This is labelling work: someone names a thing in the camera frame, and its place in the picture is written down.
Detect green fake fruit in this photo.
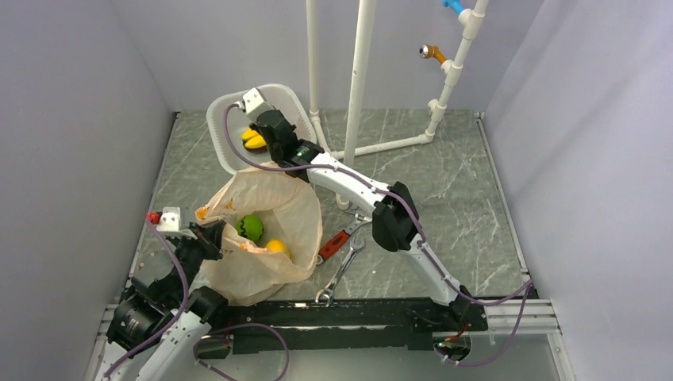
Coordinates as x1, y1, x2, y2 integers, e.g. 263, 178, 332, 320
235, 214, 264, 244

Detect yellow fake banana bunch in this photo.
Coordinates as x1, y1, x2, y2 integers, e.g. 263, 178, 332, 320
240, 127, 267, 152

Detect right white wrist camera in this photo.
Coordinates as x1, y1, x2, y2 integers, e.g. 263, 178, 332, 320
242, 87, 275, 122

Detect blue hook peg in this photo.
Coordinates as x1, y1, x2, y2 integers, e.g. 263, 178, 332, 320
442, 0, 466, 15

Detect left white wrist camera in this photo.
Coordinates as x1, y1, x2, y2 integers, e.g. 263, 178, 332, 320
146, 206, 182, 236

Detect orange hook peg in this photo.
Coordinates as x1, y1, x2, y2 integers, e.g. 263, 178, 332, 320
418, 44, 447, 64

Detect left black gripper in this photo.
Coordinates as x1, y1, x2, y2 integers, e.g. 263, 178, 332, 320
169, 219, 225, 304

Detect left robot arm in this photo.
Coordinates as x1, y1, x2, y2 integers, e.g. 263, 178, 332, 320
95, 221, 229, 380

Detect silver combination wrench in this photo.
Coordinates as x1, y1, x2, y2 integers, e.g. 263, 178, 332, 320
314, 239, 366, 306

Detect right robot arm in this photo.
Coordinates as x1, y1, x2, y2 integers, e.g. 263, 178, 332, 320
246, 108, 470, 329

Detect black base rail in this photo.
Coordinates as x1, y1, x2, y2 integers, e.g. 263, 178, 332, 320
197, 297, 489, 359

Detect white plastic basket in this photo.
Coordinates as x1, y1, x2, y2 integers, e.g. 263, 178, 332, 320
206, 83, 317, 175

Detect red-handled adjustable wrench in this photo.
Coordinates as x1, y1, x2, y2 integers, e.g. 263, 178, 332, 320
316, 213, 371, 266

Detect yellow fake lemon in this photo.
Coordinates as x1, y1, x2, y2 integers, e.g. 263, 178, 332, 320
265, 239, 291, 258

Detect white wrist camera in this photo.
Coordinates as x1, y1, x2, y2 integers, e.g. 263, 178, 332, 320
146, 206, 182, 236
242, 87, 275, 122

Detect white PVC pipe frame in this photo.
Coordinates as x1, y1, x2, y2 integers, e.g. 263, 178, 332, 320
305, 0, 490, 211

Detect translucent orange plastic bag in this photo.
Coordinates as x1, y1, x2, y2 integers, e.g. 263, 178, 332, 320
195, 168, 323, 306

